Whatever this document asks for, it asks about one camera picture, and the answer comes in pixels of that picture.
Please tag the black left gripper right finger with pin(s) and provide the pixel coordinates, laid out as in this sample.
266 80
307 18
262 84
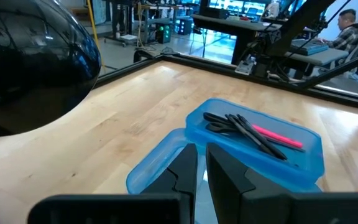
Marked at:
228 180

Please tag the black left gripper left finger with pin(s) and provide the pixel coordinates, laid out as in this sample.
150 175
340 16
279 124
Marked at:
185 174

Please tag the black pen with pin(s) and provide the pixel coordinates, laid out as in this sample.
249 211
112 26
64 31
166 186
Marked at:
261 140
247 135

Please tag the short pink pen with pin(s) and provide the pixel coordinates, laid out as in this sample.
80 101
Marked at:
278 136

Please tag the blue translucent plastic supply box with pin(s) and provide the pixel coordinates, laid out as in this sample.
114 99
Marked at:
303 165

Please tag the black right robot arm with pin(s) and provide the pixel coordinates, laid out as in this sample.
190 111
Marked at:
300 28

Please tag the silver mounting plate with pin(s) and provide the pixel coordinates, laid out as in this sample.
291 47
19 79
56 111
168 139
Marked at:
245 66

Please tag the computer tower with green light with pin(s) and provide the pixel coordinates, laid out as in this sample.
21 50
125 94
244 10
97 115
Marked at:
163 32

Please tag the black backlit keyboard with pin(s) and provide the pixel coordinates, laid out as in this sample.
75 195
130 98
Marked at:
309 47

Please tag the grey desk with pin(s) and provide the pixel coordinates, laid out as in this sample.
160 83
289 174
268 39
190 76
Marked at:
328 58

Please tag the person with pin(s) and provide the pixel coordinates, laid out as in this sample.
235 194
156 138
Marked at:
348 34

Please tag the black desk lamp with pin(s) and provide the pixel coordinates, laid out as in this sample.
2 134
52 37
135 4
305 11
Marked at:
26 62

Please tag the black metal table frame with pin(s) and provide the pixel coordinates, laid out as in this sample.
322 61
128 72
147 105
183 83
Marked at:
228 69

